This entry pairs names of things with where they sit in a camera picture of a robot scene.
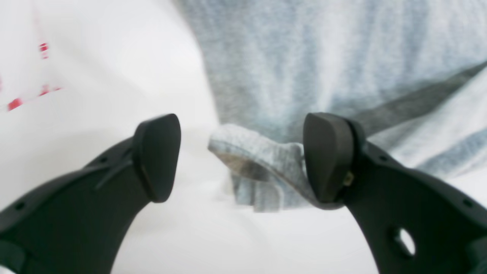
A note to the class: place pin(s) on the grey Hugging Face T-shirt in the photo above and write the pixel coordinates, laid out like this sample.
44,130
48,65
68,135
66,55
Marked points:
411,72

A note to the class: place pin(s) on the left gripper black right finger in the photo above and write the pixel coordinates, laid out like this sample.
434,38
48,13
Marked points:
413,223

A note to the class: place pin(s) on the red tape rectangle marking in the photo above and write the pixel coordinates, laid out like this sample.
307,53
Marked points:
27,74

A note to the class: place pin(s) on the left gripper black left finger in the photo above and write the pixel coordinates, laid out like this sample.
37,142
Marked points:
76,223

